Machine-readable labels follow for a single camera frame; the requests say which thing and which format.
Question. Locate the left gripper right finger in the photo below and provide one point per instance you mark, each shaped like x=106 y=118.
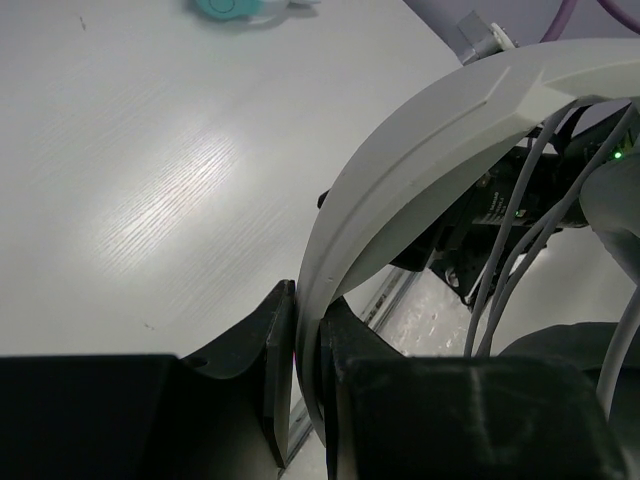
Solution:
x=351 y=391

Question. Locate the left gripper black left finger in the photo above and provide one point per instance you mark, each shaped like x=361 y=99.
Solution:
x=239 y=411

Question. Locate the white grey headphones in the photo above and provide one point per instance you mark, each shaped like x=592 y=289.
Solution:
x=423 y=157

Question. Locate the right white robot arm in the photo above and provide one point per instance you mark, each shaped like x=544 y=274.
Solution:
x=457 y=246

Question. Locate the teal white headphones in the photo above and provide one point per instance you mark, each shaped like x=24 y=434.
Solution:
x=248 y=12

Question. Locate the white foil tape strip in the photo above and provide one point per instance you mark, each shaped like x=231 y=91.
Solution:
x=428 y=319

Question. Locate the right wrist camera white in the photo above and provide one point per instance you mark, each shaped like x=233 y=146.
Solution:
x=479 y=39

